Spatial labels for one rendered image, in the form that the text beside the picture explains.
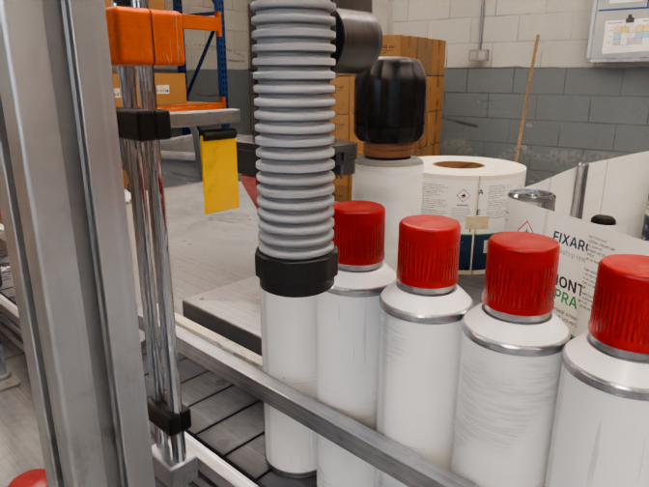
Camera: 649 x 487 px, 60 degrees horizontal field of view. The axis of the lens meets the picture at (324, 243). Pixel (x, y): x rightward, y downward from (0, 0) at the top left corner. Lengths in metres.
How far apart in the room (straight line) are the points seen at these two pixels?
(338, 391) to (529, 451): 0.12
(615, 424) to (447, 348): 0.09
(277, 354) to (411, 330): 0.12
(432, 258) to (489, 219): 0.54
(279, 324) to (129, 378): 0.11
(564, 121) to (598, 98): 0.29
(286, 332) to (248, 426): 0.14
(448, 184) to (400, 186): 0.18
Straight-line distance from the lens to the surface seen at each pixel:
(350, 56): 0.49
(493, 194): 0.83
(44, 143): 0.28
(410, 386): 0.32
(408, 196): 0.65
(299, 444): 0.42
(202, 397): 0.54
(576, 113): 4.84
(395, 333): 0.31
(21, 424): 0.65
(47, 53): 0.28
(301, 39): 0.21
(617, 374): 0.26
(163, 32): 0.35
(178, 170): 2.85
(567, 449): 0.29
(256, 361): 0.51
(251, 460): 0.46
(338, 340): 0.34
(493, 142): 5.05
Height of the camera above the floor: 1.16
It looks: 17 degrees down
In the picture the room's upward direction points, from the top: straight up
